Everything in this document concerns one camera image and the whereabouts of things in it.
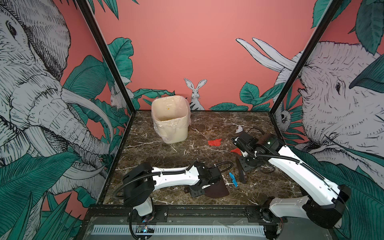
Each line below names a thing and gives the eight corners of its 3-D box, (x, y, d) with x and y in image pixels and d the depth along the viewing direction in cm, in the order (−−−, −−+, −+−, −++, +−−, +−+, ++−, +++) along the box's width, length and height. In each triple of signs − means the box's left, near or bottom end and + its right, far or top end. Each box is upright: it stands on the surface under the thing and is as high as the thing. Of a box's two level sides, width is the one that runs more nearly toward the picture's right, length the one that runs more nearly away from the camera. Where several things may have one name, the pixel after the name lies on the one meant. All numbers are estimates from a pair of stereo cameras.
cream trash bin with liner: (155, 149, 101) (145, 124, 80) (161, 122, 116) (154, 95, 96) (190, 149, 101) (188, 124, 80) (190, 122, 116) (190, 95, 96)
